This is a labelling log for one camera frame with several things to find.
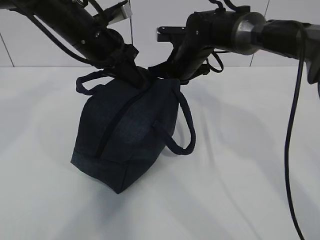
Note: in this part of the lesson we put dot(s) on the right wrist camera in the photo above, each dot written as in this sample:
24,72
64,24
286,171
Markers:
170,33

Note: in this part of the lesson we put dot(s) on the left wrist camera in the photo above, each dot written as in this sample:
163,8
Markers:
116,13

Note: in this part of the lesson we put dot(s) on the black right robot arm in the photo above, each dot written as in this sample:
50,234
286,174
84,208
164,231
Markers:
242,33

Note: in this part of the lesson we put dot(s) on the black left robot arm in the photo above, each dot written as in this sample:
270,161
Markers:
80,29

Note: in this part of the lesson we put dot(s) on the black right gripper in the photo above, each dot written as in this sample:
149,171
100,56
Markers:
183,69

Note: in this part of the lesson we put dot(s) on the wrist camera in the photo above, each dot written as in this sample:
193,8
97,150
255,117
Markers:
116,13
170,33

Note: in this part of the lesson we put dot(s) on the dark blue lunch bag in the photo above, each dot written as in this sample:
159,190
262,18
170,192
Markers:
122,129

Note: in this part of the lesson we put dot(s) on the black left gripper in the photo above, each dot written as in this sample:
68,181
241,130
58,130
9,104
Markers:
126,68

